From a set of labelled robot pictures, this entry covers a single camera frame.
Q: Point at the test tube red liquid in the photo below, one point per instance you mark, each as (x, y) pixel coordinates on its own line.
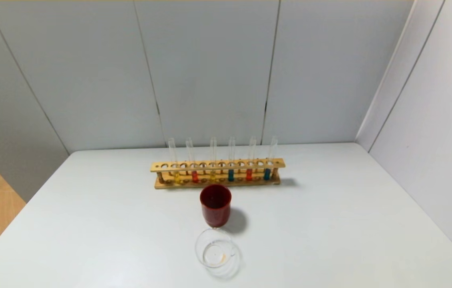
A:
(249, 174)
(194, 176)

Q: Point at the test tube blue liquid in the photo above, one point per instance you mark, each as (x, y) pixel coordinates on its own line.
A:
(267, 174)
(231, 175)

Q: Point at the wooden test tube rack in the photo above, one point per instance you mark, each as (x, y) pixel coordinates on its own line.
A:
(218, 164)

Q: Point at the test tube yellow liquid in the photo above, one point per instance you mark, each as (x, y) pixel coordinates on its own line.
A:
(212, 176)
(176, 177)

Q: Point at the red plastic cup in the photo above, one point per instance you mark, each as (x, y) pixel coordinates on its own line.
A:
(215, 214)

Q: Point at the clear glass dish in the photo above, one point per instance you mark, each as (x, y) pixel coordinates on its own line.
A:
(214, 252)

